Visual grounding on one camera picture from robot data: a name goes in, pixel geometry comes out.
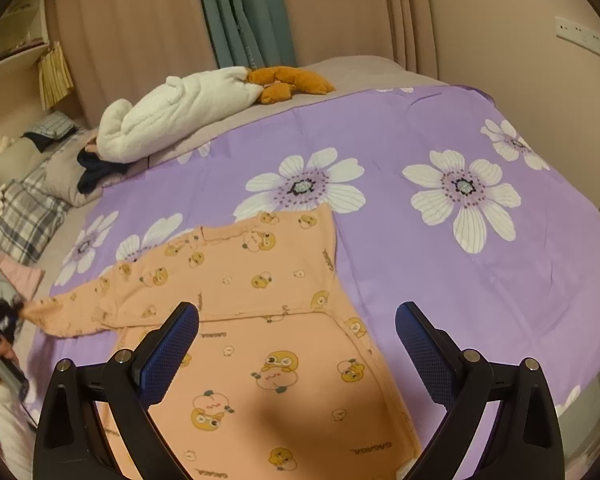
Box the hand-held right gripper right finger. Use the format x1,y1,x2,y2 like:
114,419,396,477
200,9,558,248
395,301,566,480

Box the plaid cloth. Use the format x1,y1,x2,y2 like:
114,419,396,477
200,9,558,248
0,167,72,266

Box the blue striped cloth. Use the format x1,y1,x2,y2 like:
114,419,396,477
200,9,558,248
22,111,79,153

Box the person's left forearm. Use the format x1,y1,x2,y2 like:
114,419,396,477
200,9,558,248
0,375,37,463

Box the orange cartoon print baby garment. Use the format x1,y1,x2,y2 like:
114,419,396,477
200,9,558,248
17,205,423,480

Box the white rolled quilt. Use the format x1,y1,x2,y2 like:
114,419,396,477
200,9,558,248
98,66,264,163

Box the beige curtain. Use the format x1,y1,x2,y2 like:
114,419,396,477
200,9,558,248
380,0,439,80

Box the pink folded cloth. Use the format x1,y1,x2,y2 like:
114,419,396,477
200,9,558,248
0,252,46,302

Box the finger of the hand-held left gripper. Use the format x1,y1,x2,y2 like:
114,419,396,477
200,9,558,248
1,300,27,333

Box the dark navy cloth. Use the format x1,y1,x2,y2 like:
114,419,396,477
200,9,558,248
76,142,131,196

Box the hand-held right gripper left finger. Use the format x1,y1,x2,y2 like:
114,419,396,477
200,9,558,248
32,301,201,480

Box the orange plush toy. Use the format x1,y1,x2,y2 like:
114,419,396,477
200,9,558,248
247,65,337,105

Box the white wall socket strip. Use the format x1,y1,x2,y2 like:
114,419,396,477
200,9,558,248
555,16,600,68

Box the purple floral bed sheet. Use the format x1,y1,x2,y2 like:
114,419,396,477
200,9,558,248
30,85,600,461

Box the teal curtain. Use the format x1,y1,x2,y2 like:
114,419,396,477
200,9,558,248
194,0,297,73

